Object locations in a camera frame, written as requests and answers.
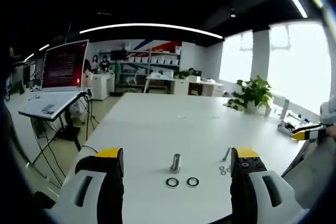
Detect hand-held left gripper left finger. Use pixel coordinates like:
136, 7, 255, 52
48, 147, 125, 224

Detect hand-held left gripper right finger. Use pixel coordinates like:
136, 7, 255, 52
230, 146, 310, 224

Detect silver threaded stud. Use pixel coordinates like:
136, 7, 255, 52
170, 153, 183, 174

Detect white tape dispenser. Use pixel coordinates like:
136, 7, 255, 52
277, 120, 297, 136

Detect green potted plant white pot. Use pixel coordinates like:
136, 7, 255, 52
225, 75, 274, 114

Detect white standing desk black legs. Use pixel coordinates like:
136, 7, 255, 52
17, 91, 91, 153

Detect white cabinet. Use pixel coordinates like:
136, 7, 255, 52
91, 72, 116, 101

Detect white laptop with red screen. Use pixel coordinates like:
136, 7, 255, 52
18, 39, 90, 120

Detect small green background plant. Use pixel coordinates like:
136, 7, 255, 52
173, 69, 194, 80

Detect black monitor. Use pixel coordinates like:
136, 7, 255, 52
110, 50, 127, 61

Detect storage shelf with white bins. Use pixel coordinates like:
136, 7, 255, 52
114, 46, 182, 94

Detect curved ceiling light strip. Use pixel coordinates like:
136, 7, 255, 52
79, 23, 224, 40

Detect black cable bundle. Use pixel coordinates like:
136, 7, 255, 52
78, 91, 100, 141

